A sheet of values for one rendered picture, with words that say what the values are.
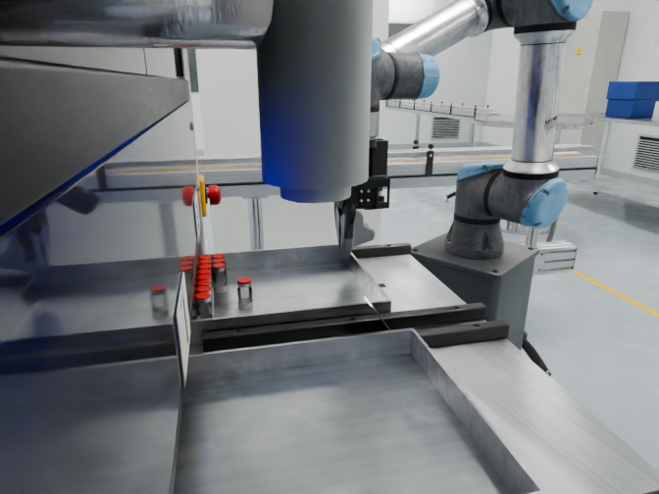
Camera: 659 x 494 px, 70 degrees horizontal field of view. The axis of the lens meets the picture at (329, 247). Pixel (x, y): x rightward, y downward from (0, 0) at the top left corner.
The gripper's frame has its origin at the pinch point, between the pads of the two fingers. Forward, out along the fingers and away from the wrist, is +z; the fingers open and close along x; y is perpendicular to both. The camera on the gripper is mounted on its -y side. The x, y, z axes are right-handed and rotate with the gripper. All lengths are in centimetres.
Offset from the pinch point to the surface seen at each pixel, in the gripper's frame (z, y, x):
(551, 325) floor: 92, 143, 112
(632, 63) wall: -52, 496, 459
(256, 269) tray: 3.7, -15.1, 4.9
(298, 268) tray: 3.7, -7.4, 3.6
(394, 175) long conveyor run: 3, 41, 82
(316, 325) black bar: 1.9, -9.3, -21.9
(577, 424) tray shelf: 3.9, 12.9, -44.4
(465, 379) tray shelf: 3.9, 5.7, -34.9
